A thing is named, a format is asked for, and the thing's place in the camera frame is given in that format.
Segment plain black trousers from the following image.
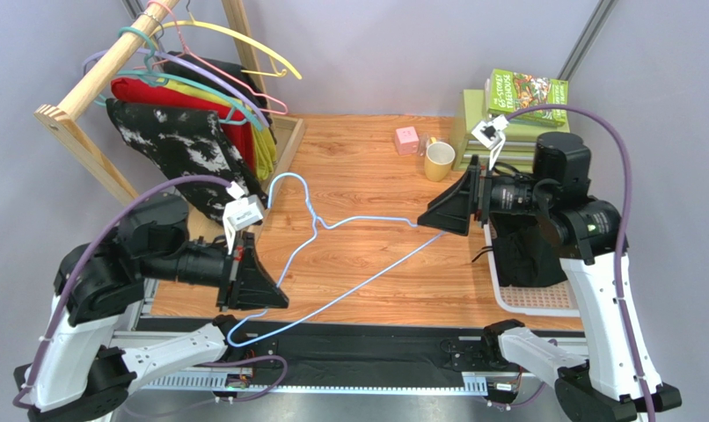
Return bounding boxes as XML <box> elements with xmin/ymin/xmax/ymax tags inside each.
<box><xmin>471</xmin><ymin>213</ymin><xmax>567</xmax><ymax>287</ymax></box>

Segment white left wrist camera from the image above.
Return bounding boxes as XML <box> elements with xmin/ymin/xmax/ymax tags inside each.
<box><xmin>222</xmin><ymin>182</ymin><xmax>264</xmax><ymax>251</ymax></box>

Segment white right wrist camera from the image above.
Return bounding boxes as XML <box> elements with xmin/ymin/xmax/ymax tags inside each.
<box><xmin>471</xmin><ymin>115</ymin><xmax>508</xmax><ymax>171</ymax></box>

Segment green comic book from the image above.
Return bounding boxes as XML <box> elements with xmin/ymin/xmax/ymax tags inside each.
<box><xmin>485</xmin><ymin>69</ymin><xmax>569</xmax><ymax>117</ymax></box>

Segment black garment on rack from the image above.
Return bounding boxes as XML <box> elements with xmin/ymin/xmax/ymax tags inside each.
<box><xmin>163</xmin><ymin>55</ymin><xmax>268</xmax><ymax>109</ymax></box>

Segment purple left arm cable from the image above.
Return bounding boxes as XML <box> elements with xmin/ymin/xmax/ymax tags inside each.
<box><xmin>11</xmin><ymin>174</ymin><xmax>233</xmax><ymax>411</ymax></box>

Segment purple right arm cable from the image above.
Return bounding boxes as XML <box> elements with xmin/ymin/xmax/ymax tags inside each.
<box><xmin>503</xmin><ymin>104</ymin><xmax>657</xmax><ymax>422</ymax></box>

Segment white plastic basket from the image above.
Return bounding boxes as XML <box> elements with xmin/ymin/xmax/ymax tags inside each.
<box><xmin>486</xmin><ymin>251</ymin><xmax>580</xmax><ymax>318</ymax></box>

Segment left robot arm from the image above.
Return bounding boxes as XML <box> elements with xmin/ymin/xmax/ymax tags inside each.
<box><xmin>14</xmin><ymin>193</ymin><xmax>289</xmax><ymax>421</ymax></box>

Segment pink wire hanger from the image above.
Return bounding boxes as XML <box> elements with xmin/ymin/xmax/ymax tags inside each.
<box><xmin>164</xmin><ymin>6</ymin><xmax>302</xmax><ymax>115</ymax></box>

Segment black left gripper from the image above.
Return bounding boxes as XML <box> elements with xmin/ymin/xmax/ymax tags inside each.
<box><xmin>147</xmin><ymin>228</ymin><xmax>292</xmax><ymax>310</ymax></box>

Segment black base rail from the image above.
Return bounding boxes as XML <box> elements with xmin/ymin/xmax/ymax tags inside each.
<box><xmin>143</xmin><ymin>318</ymin><xmax>578</xmax><ymax>405</ymax></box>

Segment yellow garment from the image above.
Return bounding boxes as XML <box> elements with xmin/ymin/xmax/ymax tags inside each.
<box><xmin>165</xmin><ymin>80</ymin><xmax>276</xmax><ymax>181</ymax></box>

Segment wooden clothes rack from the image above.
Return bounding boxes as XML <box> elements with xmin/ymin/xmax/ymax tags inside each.
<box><xmin>34</xmin><ymin>1</ymin><xmax>274</xmax><ymax>205</ymax></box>

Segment blue wire hanger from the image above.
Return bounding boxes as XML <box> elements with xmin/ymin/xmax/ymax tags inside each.
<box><xmin>225</xmin><ymin>171</ymin><xmax>446</xmax><ymax>348</ymax></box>

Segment yellow mug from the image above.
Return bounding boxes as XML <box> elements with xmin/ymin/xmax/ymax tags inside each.
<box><xmin>424</xmin><ymin>142</ymin><xmax>456</xmax><ymax>182</ymax></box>

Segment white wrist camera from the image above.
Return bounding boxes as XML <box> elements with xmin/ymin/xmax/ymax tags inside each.
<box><xmin>222</xmin><ymin>182</ymin><xmax>264</xmax><ymax>251</ymax></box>
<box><xmin>471</xmin><ymin>115</ymin><xmax>508</xmax><ymax>171</ymax></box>

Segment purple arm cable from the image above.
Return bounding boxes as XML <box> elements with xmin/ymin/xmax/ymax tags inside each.
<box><xmin>503</xmin><ymin>104</ymin><xmax>657</xmax><ymax>422</ymax></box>
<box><xmin>11</xmin><ymin>174</ymin><xmax>233</xmax><ymax>411</ymax></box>

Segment green drawer box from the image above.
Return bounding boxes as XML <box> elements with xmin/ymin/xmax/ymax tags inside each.
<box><xmin>449</xmin><ymin>89</ymin><xmax>570</xmax><ymax>172</ymax></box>

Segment yellow wire hanger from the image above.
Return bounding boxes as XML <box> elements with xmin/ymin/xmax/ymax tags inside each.
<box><xmin>152</xmin><ymin>20</ymin><xmax>303</xmax><ymax>80</ymax></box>

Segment red garment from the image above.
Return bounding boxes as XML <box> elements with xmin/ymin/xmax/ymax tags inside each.
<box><xmin>111</xmin><ymin>77</ymin><xmax>256</xmax><ymax>171</ymax></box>

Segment black white-patterned trousers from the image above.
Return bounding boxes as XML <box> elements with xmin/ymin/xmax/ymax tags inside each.
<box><xmin>106</xmin><ymin>98</ymin><xmax>267</xmax><ymax>206</ymax></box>

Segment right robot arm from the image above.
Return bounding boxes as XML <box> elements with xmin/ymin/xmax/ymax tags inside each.
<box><xmin>418</xmin><ymin>132</ymin><xmax>683</xmax><ymax>421</ymax></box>

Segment pink cube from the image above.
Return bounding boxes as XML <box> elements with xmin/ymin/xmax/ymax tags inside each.
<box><xmin>394</xmin><ymin>127</ymin><xmax>420</xmax><ymax>156</ymax></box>

